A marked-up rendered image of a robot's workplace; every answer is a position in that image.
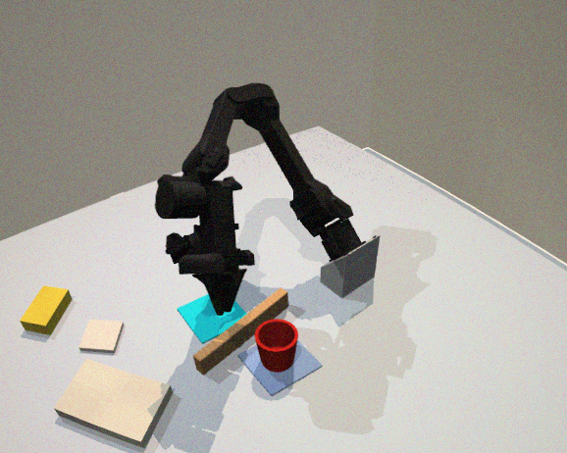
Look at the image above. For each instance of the red cup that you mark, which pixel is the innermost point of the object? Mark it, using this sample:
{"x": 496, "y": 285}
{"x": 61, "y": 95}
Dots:
{"x": 276, "y": 340}

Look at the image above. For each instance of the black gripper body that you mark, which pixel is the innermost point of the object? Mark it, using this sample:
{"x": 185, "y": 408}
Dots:
{"x": 219, "y": 253}

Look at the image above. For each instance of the tan wooden bar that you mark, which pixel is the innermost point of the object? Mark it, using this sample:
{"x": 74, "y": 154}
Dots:
{"x": 223, "y": 345}

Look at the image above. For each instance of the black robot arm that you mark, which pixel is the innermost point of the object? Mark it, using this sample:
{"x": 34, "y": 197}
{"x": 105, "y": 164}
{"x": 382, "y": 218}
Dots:
{"x": 195, "y": 193}

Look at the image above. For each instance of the yellow rectangular block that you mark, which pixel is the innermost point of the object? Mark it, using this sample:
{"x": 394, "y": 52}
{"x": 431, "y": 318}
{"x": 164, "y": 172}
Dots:
{"x": 46, "y": 310}

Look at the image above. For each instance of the beige flat square tile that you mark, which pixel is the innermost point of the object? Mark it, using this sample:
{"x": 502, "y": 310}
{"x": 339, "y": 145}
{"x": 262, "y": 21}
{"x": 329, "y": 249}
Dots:
{"x": 101, "y": 336}

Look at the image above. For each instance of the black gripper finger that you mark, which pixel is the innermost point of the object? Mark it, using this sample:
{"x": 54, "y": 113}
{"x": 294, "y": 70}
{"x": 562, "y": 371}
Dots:
{"x": 237, "y": 277}
{"x": 218, "y": 287}

